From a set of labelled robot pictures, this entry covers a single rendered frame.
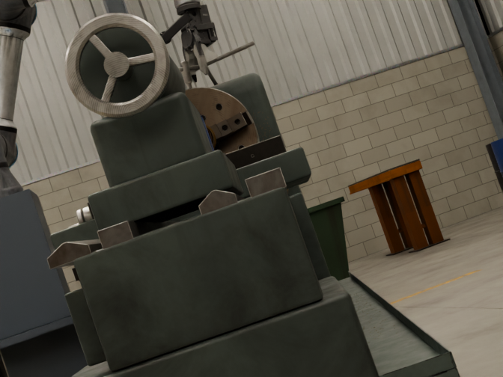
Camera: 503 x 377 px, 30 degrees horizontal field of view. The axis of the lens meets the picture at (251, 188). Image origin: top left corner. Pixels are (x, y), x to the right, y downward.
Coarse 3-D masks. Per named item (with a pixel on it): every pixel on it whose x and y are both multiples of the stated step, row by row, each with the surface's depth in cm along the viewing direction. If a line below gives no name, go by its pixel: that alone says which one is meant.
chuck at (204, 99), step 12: (192, 96) 262; (204, 96) 262; (216, 96) 261; (228, 96) 261; (204, 108) 261; (216, 108) 261; (228, 108) 261; (240, 108) 261; (204, 120) 262; (216, 120) 261; (252, 120) 264; (240, 132) 261; (252, 132) 261; (228, 144) 261; (240, 144) 261
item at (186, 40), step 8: (184, 8) 267; (192, 8) 267; (200, 8) 269; (192, 16) 268; (200, 16) 270; (208, 16) 270; (192, 24) 268; (200, 24) 267; (208, 24) 268; (184, 32) 268; (200, 32) 268; (208, 32) 269; (184, 40) 270; (208, 40) 268; (192, 48) 271
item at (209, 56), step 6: (204, 48) 266; (198, 54) 264; (204, 54) 265; (210, 54) 266; (216, 54) 267; (198, 60) 265; (204, 60) 264; (210, 60) 265; (204, 66) 264; (204, 72) 264
